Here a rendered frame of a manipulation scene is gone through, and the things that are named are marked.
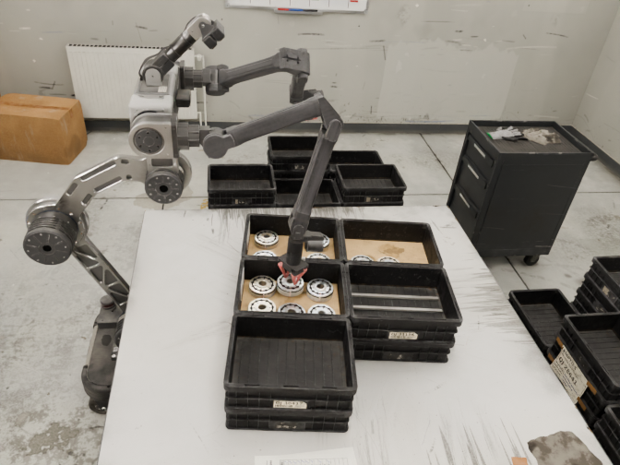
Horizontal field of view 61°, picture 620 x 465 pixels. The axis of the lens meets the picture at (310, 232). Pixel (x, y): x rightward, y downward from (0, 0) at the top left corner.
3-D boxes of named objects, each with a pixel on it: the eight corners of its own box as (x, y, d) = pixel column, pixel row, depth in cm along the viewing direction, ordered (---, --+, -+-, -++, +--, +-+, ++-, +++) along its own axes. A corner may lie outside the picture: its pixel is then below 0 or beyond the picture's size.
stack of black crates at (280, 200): (274, 249, 332) (276, 204, 312) (269, 221, 356) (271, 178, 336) (335, 247, 339) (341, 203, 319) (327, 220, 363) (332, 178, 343)
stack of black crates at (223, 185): (209, 251, 325) (207, 190, 299) (209, 223, 349) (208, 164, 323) (273, 249, 332) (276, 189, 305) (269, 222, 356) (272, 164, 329)
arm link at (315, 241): (291, 215, 188) (293, 225, 180) (322, 215, 190) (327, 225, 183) (288, 244, 193) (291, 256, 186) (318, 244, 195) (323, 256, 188)
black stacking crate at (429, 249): (340, 284, 210) (344, 262, 204) (336, 240, 234) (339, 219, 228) (437, 289, 213) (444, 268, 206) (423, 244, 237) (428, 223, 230)
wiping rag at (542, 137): (528, 145, 318) (530, 140, 316) (512, 129, 335) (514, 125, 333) (571, 145, 322) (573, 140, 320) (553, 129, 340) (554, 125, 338)
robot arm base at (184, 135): (175, 146, 172) (172, 112, 164) (200, 147, 173) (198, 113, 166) (173, 159, 165) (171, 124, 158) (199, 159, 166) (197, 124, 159)
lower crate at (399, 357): (342, 362, 193) (346, 339, 186) (337, 304, 217) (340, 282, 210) (448, 365, 195) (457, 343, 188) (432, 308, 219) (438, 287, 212)
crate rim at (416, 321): (349, 322, 181) (350, 317, 179) (343, 266, 205) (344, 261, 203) (462, 327, 183) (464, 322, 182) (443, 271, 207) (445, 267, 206)
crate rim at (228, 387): (222, 391, 154) (222, 386, 153) (232, 317, 178) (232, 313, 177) (357, 396, 156) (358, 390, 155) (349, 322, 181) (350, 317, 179)
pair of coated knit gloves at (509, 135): (492, 141, 318) (494, 137, 316) (480, 128, 332) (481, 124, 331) (530, 141, 322) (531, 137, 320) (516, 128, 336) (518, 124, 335)
